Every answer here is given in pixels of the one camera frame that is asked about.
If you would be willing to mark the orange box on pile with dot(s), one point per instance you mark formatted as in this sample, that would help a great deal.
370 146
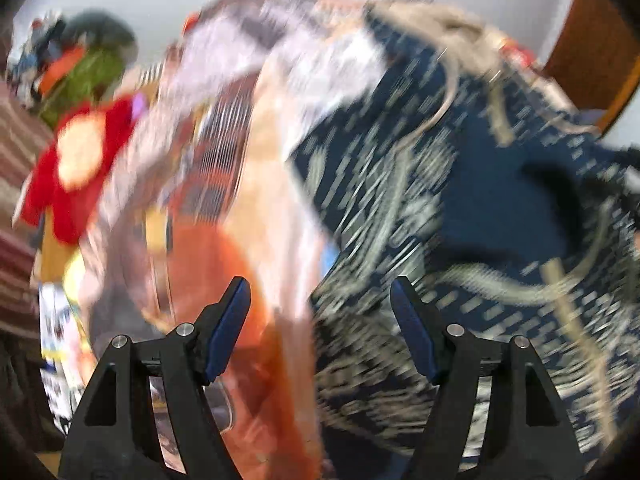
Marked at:
57 70

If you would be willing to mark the newspaper print bed blanket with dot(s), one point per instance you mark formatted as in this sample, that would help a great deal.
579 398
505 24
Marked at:
204 191

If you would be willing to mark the red plush toy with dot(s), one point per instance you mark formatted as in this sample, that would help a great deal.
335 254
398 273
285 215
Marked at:
68 177

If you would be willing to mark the striped red gold curtain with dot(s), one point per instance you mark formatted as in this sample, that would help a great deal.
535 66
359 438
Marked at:
23 138

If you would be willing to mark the grey plush toy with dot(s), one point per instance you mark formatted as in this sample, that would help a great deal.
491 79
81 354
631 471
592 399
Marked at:
99 29

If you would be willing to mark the wooden wardrobe with door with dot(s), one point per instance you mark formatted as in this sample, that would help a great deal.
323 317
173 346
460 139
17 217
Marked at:
596 60

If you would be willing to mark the navy patterned hooded sweater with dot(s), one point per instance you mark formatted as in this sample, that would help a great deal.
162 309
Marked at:
505 214

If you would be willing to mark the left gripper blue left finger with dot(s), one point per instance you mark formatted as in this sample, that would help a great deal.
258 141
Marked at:
113 433

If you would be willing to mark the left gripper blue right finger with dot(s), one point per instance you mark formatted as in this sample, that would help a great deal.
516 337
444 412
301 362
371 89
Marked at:
528 434

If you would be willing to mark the green storage box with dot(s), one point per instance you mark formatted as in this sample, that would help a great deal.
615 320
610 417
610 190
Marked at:
86 82

